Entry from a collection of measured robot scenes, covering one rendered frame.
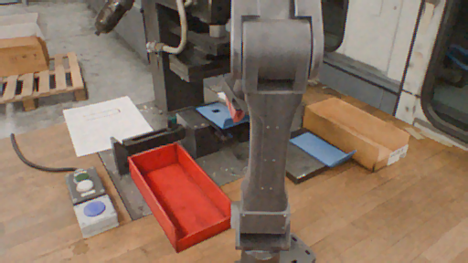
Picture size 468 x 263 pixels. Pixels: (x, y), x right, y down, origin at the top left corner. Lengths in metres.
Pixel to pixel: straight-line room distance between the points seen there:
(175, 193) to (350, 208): 0.37
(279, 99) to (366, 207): 0.44
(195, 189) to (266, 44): 0.47
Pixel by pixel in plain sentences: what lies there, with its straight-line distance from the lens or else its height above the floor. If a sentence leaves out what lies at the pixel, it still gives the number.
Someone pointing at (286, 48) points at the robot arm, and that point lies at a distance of 0.34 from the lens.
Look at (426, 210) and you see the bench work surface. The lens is 0.81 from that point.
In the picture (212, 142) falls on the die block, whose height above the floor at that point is 0.93.
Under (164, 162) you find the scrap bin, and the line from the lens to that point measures 0.82.
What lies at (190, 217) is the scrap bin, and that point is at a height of 0.91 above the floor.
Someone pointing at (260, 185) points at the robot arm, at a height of 1.10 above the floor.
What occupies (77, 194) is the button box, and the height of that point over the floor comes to 0.93.
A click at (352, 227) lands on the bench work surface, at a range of 0.71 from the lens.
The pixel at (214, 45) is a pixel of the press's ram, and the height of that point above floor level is 1.18.
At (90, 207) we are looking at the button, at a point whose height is 0.94.
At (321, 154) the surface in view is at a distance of 0.85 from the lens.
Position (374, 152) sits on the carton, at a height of 0.95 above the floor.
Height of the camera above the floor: 1.39
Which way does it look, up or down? 31 degrees down
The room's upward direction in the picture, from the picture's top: straight up
